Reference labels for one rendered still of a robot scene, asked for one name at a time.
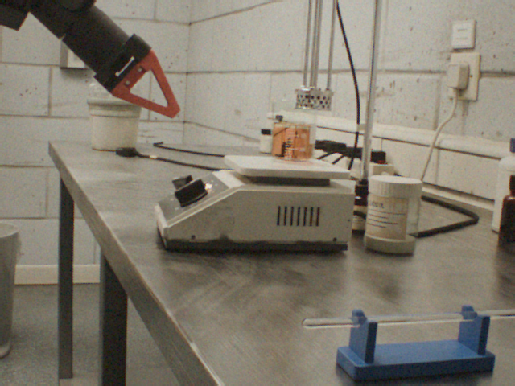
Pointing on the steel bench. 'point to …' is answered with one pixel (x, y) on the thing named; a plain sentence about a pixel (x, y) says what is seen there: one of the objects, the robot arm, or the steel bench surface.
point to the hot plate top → (265, 166)
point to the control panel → (170, 208)
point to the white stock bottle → (506, 166)
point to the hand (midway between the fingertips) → (171, 109)
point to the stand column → (371, 87)
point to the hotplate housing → (265, 215)
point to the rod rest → (416, 352)
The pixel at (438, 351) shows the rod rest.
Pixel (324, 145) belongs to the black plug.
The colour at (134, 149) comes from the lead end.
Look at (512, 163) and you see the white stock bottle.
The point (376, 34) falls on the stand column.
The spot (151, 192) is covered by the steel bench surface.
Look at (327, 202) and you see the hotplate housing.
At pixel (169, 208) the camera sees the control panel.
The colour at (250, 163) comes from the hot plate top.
